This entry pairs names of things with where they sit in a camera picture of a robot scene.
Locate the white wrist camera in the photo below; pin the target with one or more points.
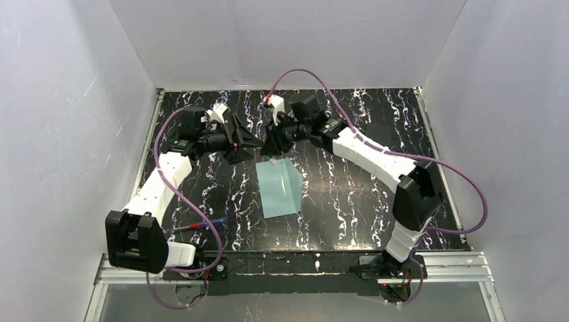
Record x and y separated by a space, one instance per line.
218 114
276 105

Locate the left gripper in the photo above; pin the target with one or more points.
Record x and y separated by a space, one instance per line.
233 139

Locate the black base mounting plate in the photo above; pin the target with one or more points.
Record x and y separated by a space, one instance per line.
280 272

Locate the teal envelope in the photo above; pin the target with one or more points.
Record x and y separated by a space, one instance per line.
281 188

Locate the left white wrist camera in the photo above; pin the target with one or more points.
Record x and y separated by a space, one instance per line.
218 114

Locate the blue red screwdriver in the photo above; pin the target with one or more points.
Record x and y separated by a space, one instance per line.
201 225

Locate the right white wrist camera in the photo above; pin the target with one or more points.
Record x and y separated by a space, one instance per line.
276 105

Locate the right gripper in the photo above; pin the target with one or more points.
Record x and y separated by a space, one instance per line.
279 135

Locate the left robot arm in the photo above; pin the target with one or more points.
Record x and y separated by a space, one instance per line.
134 235

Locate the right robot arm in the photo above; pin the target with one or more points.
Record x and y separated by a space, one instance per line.
416 185

